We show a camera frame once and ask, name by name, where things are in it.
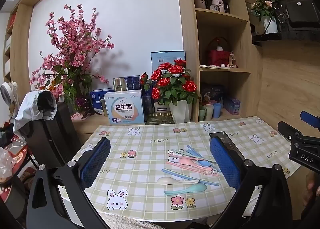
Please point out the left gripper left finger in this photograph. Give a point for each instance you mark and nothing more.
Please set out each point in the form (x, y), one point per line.
(92, 161)

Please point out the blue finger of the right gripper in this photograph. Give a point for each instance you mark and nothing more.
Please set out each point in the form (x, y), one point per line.
(310, 119)

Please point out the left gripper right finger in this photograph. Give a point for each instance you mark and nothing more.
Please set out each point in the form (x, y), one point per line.
(227, 165)

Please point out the steel utensil tray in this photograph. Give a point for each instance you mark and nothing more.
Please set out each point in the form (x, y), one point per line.
(226, 141)

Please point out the blue spoon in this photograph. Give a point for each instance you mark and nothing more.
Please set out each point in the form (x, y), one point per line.
(202, 162)

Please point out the teal green spoon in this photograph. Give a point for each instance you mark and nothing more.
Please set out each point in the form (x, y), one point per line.
(195, 188)

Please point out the pink spoon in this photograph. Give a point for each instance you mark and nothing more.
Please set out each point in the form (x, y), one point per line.
(189, 162)

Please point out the pink chopstick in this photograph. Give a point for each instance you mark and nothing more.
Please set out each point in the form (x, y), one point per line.
(186, 167)

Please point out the cream white spoon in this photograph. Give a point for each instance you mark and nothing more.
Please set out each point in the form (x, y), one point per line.
(164, 181)

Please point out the person's right hand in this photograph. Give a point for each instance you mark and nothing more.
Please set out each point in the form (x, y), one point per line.
(312, 187)

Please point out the black office chair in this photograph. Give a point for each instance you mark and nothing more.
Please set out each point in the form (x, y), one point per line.
(52, 142)

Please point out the purple small box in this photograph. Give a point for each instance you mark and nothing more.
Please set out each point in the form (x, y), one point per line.
(232, 106)

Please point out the blue cup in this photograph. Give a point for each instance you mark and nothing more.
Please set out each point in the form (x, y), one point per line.
(217, 110)

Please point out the cream cup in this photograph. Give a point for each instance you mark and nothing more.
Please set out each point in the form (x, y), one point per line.
(209, 112)

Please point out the green cup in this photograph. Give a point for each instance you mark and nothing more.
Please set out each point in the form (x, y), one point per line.
(202, 112)

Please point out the plaid bunny tablecloth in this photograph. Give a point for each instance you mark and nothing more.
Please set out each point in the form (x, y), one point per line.
(127, 183)

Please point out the white plant pot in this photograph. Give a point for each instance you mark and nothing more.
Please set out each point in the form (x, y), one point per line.
(181, 113)

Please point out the probiotic box light blue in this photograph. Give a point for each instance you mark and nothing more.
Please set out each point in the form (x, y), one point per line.
(125, 107)

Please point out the blue tissue pack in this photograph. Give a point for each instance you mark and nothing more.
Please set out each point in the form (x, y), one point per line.
(96, 97)

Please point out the grey cloth on chair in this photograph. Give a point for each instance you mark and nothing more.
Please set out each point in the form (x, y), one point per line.
(36, 105)

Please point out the glass tray gold rim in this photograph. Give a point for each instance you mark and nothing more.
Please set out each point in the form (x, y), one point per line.
(159, 118)

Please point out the dark blue box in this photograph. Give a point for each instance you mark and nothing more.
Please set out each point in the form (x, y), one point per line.
(127, 83)

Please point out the red rose plant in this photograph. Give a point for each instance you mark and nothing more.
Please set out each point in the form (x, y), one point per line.
(170, 83)

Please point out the red container on shelf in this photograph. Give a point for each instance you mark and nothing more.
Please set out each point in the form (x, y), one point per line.
(217, 52)

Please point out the wooden shelf unit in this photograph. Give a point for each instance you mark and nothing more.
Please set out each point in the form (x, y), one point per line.
(241, 79)

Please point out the white desk fan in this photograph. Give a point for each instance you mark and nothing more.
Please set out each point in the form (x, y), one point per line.
(9, 92)

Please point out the pink rose pot plant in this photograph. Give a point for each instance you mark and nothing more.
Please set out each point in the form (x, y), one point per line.
(265, 11)

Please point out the tall light blue box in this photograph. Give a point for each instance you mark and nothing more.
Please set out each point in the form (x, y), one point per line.
(157, 58)

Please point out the pink blossom bouquet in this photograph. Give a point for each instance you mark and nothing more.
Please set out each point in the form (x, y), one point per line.
(66, 72)

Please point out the pink ceramic jar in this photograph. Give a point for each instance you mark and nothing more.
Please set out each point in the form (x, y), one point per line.
(219, 5)

